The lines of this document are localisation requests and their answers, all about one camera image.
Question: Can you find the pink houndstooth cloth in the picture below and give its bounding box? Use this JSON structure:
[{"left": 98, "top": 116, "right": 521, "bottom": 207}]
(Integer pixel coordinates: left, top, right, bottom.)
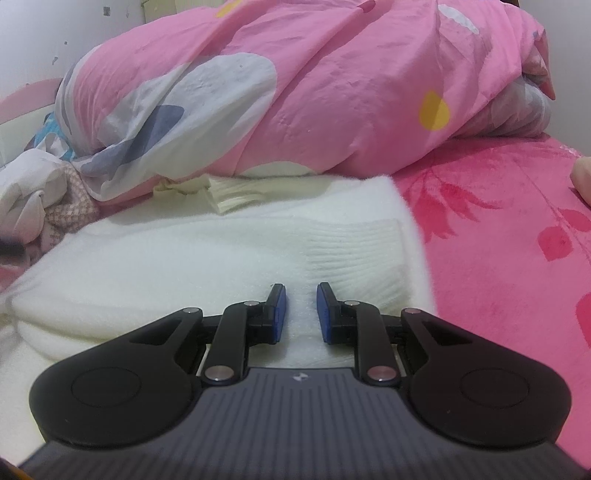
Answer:
[{"left": 44, "top": 165, "right": 101, "bottom": 241}]

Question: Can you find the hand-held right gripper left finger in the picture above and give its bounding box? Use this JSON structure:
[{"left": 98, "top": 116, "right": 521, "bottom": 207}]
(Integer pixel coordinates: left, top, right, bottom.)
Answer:
[{"left": 129, "top": 282, "right": 288, "bottom": 385}]

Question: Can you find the pink and white headboard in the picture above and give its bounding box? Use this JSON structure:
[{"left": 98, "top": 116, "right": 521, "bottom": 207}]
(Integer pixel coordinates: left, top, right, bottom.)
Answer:
[{"left": 0, "top": 78, "right": 64, "bottom": 168}]

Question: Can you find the cream sweater with deer embroidery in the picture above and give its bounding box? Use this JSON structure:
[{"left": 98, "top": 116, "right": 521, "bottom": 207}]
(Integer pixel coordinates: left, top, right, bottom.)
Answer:
[{"left": 0, "top": 174, "right": 438, "bottom": 455}]

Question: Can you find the pink patterned quilt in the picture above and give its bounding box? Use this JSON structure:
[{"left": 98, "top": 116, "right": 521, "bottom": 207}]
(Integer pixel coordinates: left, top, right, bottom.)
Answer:
[{"left": 55, "top": 0, "right": 558, "bottom": 202}]

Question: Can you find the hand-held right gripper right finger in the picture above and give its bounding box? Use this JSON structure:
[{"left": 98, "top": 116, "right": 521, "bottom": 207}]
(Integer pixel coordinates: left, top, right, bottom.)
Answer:
[{"left": 316, "top": 281, "right": 462, "bottom": 386}]

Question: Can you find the crumpled white cloth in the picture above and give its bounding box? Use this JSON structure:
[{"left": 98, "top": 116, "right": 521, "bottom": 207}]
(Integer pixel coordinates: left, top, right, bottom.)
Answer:
[{"left": 0, "top": 150, "right": 71, "bottom": 246}]

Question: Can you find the folded light beige garment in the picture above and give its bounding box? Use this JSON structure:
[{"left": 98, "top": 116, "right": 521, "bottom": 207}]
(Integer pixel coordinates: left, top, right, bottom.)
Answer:
[{"left": 570, "top": 157, "right": 591, "bottom": 205}]

